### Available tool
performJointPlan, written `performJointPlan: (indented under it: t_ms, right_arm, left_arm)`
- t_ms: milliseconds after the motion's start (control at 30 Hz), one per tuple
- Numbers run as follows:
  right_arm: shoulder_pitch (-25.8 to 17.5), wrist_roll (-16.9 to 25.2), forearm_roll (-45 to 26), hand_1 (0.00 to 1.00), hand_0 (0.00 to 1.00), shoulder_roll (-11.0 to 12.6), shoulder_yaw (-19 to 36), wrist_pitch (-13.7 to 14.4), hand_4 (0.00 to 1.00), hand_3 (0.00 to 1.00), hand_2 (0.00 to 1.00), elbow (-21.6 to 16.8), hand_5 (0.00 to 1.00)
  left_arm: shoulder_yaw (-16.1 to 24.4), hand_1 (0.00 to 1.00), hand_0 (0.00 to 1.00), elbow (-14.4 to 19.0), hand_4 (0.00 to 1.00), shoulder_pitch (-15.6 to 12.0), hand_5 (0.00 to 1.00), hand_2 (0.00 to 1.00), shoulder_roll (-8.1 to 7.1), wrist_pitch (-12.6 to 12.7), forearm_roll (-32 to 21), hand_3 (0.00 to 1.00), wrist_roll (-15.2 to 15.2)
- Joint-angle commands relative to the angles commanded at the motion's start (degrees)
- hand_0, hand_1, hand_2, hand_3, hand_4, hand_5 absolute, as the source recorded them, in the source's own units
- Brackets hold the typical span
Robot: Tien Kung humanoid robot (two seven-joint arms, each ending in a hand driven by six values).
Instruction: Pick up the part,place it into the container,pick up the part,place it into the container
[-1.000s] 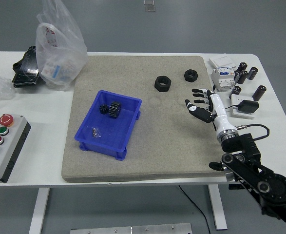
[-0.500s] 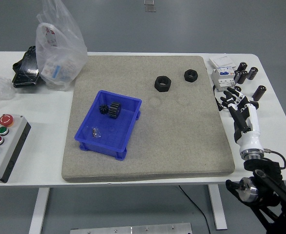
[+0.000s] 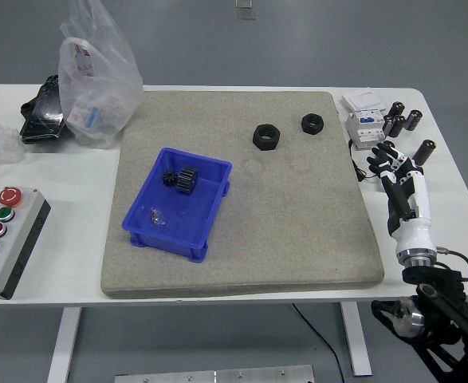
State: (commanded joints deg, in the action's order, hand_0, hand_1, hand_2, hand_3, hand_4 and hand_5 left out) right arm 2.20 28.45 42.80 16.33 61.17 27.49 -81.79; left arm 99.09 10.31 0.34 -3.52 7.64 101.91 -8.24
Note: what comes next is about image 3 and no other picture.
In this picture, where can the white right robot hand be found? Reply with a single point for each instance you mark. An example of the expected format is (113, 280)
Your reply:
(419, 223)

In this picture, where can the black spur gear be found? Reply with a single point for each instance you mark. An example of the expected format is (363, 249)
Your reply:
(186, 180)

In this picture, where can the small black bevel gear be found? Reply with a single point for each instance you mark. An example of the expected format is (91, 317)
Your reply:
(168, 178)

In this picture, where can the small black hex nut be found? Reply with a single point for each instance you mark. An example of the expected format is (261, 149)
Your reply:
(312, 123)

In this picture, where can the large black hex nut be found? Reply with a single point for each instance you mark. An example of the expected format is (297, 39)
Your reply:
(266, 136)

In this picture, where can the grey push-button control box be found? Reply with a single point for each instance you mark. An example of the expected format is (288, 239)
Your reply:
(22, 247)

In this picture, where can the black cylindrical capacitor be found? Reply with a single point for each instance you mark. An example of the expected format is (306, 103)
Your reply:
(399, 125)
(414, 119)
(389, 123)
(389, 143)
(424, 151)
(397, 108)

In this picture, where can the white circuit breaker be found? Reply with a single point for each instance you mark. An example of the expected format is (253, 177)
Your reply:
(363, 129)

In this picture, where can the white table leg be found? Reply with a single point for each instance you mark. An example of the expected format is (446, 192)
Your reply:
(355, 339)
(64, 343)

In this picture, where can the grey-brown felt mat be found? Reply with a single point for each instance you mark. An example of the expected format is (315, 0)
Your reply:
(257, 239)

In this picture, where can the blue plastic bin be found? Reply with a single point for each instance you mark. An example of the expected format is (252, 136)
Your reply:
(186, 215)

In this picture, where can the small clear screw bag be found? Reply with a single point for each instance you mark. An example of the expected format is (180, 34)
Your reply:
(156, 217)

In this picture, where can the clear floor marker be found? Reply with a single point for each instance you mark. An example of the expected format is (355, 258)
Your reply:
(245, 10)

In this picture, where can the large clear plastic bag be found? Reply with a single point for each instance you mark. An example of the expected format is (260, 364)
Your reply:
(98, 80)

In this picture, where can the white blue printed packet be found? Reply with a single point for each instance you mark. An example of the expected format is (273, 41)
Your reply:
(84, 115)

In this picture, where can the black part in wrap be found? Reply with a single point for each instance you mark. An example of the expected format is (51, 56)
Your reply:
(42, 115)

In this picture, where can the red emergency stop button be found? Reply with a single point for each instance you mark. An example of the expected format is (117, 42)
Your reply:
(9, 195)

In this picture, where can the green push button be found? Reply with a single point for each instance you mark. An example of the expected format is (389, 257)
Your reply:
(4, 214)

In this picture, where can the white wall switch plate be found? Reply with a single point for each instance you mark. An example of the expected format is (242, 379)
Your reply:
(363, 100)

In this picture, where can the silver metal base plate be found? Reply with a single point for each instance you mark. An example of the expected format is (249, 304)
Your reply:
(213, 375)

